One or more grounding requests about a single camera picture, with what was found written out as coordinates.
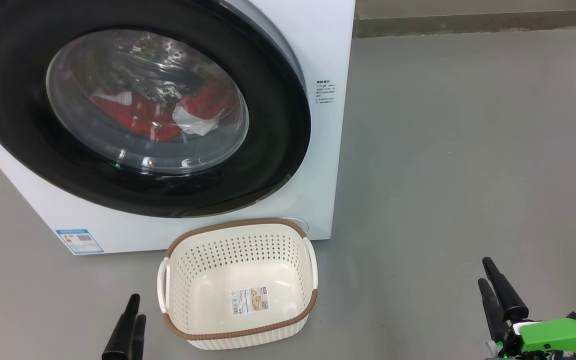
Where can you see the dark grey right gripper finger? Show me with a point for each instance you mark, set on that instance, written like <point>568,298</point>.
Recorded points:
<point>508,300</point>
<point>494,315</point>

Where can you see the black round glass washer door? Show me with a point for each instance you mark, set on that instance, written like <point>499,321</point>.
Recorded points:
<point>273,130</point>

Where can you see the white printed product label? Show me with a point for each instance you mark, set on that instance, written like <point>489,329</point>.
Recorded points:
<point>250,300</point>

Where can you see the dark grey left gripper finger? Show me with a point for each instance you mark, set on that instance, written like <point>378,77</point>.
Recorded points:
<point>118,340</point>
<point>138,342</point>

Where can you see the cream perforated plastic laundry basket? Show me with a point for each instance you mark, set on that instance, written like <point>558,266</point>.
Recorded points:
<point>208,300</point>

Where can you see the round white filter cover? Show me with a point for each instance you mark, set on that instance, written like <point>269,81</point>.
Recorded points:
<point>299,225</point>

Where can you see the blue energy label sticker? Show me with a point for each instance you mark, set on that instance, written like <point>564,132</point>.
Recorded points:
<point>79,241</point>

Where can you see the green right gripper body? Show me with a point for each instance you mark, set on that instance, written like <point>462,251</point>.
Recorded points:
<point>558,335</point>

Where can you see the red and white garment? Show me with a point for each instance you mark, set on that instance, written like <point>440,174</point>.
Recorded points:
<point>138,117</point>
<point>208,102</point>

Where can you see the white front-load washing machine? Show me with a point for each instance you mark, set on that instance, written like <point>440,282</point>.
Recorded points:
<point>328,165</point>

